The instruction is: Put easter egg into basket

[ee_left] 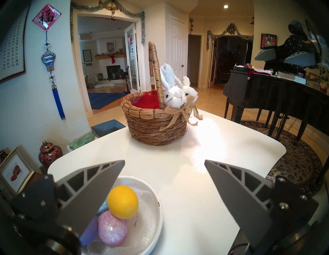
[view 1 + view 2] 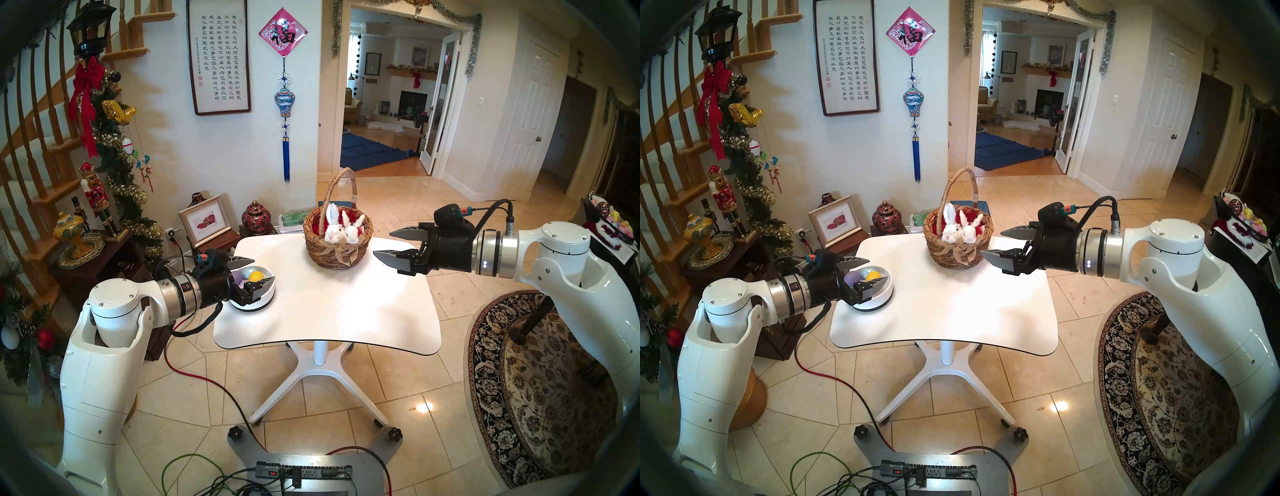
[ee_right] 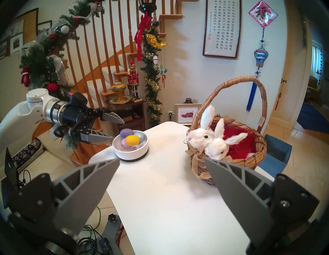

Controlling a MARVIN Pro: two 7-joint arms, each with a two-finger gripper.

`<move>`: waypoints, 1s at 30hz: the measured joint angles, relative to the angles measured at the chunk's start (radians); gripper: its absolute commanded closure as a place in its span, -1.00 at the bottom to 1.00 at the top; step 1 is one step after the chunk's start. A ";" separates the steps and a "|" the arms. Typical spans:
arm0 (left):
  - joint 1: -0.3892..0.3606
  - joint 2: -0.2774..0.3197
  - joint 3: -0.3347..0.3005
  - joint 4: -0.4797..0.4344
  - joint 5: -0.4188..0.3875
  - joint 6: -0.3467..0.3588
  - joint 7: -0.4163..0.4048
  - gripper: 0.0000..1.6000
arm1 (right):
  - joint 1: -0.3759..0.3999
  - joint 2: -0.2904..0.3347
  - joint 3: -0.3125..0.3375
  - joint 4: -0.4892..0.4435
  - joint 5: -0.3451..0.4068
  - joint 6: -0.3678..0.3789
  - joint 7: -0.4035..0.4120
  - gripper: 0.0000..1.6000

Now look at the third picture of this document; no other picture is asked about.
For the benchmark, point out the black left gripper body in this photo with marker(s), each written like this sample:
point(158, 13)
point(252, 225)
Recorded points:
point(77, 118)

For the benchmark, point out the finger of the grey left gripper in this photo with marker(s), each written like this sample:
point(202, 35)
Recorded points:
point(111, 117)
point(96, 136)

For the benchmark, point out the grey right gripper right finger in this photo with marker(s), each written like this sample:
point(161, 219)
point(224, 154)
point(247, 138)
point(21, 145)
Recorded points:
point(246, 200)

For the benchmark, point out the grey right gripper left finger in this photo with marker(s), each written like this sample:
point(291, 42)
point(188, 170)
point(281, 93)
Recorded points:
point(77, 195)

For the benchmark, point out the purple easter egg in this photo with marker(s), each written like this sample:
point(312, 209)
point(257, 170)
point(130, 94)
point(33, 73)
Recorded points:
point(126, 132)

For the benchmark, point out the yellow easter egg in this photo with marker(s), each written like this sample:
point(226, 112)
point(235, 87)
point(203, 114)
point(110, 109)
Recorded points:
point(132, 140)

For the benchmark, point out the red fabric basket lining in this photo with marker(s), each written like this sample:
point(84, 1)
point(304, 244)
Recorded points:
point(241, 146)

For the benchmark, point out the white plush bunny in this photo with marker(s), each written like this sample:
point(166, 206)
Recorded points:
point(200, 137)
point(217, 150)

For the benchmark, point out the white paper tag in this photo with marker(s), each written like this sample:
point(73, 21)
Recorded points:
point(261, 121)

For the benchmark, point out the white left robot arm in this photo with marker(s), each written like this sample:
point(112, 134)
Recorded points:
point(15, 115)

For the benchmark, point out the pink glitter easter egg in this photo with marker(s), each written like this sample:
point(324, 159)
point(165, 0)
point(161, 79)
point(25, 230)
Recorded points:
point(124, 144)

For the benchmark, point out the blue glitter easter egg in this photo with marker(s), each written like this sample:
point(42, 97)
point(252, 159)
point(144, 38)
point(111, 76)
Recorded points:
point(142, 135)

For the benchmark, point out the white egg ornament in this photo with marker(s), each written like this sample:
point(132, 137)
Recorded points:
point(155, 60)

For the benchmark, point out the ornate decorative plate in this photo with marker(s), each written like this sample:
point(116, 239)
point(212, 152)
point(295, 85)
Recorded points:
point(113, 101)

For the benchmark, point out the dark wooden side table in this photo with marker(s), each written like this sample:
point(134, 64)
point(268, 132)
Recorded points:
point(136, 120)

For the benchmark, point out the yellow cloisonne urn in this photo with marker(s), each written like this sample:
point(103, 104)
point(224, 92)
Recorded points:
point(118, 88)

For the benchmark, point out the white round bowl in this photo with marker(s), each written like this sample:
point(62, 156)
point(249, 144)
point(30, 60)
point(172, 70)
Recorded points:
point(131, 154)

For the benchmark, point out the red ball ornament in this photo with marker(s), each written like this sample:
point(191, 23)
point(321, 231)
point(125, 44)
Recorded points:
point(52, 87)

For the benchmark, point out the black base knob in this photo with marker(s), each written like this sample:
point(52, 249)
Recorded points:
point(111, 218)

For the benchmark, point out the red nutcracker figure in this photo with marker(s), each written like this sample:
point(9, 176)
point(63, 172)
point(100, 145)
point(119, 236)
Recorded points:
point(133, 78)

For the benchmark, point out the blue fabric storage bin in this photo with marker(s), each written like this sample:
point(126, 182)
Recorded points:
point(276, 154)

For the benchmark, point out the green garland with gold tinsel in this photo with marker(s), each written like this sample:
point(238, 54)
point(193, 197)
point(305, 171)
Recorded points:
point(151, 74)

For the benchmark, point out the black power strip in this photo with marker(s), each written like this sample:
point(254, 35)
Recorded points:
point(105, 248)

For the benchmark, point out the small dark floral rug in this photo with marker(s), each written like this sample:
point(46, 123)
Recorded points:
point(27, 154)

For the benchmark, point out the red mitten ornament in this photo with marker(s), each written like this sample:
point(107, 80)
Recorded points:
point(25, 77)

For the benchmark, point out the green banister garland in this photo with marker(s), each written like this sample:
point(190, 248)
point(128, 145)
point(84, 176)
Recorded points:
point(38, 64)

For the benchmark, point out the colourful hanging ornaments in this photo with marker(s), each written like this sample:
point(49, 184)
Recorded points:
point(163, 73)

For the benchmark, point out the black laptop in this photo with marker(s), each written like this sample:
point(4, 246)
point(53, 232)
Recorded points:
point(10, 177)

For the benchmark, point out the small framed red picture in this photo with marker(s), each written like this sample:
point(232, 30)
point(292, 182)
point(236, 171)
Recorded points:
point(187, 114)

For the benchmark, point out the small black vase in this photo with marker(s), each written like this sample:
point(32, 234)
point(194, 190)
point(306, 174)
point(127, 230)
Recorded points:
point(188, 101)

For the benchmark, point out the gold fish ornament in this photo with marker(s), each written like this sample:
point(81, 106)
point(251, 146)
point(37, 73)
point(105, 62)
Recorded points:
point(155, 41)

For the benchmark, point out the red ribbon bow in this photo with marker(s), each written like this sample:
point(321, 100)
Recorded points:
point(140, 33)

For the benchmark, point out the white ball ornament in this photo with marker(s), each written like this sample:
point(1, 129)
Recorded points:
point(64, 29)

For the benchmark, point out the blue floor rug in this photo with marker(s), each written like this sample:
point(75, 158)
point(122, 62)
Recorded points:
point(313, 118)

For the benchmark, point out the red tassel charm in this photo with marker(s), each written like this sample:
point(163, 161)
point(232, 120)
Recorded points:
point(279, 96)

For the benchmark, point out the black lantern lamp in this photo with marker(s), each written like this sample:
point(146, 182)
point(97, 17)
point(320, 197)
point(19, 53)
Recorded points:
point(147, 6)

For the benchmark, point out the wooden stair banister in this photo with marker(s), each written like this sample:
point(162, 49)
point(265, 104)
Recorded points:
point(171, 17)

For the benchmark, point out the beige armchair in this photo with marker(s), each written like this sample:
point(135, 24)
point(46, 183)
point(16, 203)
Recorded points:
point(312, 88)

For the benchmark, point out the framed calligraphy scroll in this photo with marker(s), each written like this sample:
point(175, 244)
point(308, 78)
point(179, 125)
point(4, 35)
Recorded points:
point(222, 28)

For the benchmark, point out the blue vase hanging with tassel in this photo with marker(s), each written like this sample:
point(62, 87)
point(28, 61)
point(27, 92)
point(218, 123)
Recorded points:
point(261, 57)

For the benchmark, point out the silver tinsel doorway garland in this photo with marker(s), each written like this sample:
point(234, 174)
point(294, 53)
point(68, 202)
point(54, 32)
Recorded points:
point(304, 33)

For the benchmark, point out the red diamond fu decoration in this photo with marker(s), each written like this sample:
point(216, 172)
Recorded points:
point(263, 13)

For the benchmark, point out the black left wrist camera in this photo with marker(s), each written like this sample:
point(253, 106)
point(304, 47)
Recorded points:
point(76, 99)

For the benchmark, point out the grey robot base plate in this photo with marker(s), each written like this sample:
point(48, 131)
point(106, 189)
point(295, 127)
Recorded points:
point(113, 231)

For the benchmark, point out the white wall plug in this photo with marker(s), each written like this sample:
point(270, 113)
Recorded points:
point(170, 114)

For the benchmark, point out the black framed wall photo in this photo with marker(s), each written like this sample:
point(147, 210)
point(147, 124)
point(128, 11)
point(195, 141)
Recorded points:
point(16, 43)
point(44, 27)

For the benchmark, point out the large wooden wall frame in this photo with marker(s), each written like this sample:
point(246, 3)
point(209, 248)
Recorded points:
point(28, 23)

